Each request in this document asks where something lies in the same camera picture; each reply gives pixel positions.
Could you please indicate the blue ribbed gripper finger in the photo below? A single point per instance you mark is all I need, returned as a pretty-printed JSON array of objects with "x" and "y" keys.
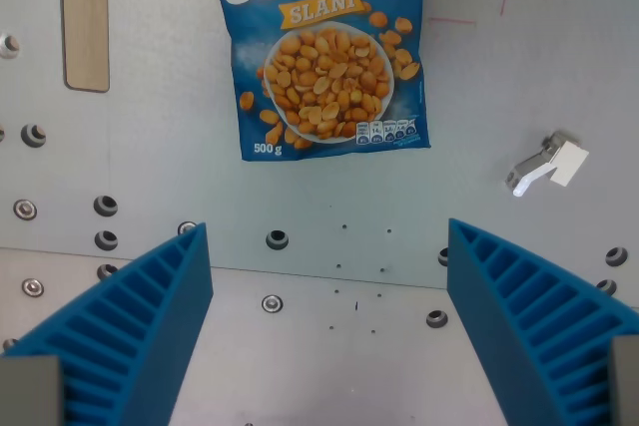
[
  {"x": 519, "y": 316},
  {"x": 150, "y": 316}
]

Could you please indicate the silver flat screw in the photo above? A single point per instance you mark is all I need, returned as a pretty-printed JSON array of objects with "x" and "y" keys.
[
  {"x": 25, "y": 209},
  {"x": 272, "y": 303},
  {"x": 186, "y": 227},
  {"x": 32, "y": 287}
]

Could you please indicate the blue salted peanuts bag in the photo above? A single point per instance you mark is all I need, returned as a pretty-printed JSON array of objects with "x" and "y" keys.
[{"x": 324, "y": 72}]

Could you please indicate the light wooden strip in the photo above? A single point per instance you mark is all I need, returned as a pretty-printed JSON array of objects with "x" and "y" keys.
[{"x": 86, "y": 22}]

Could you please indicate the grey metal bracket white block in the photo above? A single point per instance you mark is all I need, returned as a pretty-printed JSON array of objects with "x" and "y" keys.
[{"x": 561, "y": 161}]

